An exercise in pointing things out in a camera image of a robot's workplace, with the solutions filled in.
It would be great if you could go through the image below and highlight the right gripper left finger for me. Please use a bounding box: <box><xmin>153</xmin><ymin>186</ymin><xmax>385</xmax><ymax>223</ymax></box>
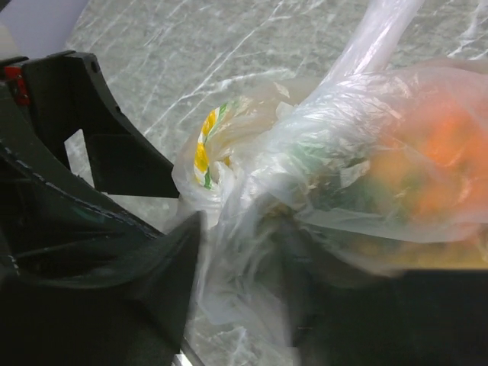
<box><xmin>1</xmin><ymin>213</ymin><xmax>202</xmax><ymax>365</ymax></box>

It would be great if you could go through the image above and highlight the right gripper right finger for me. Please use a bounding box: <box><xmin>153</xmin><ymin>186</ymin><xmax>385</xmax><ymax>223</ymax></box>
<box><xmin>281</xmin><ymin>228</ymin><xmax>487</xmax><ymax>365</ymax></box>

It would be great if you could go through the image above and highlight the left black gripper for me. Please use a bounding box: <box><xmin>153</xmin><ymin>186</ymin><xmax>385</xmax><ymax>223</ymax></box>
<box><xmin>1</xmin><ymin>56</ymin><xmax>30</xmax><ymax>106</ymax></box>

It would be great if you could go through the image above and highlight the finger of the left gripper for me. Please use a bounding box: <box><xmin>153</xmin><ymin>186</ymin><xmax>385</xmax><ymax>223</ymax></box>
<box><xmin>22</xmin><ymin>51</ymin><xmax>179</xmax><ymax>198</ymax></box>
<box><xmin>1</xmin><ymin>83</ymin><xmax>161</xmax><ymax>275</ymax></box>

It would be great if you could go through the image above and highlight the transparent plastic bag with fruit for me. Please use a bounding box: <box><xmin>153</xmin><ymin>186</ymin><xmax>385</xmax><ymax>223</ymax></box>
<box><xmin>172</xmin><ymin>1</ymin><xmax>487</xmax><ymax>348</ymax></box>

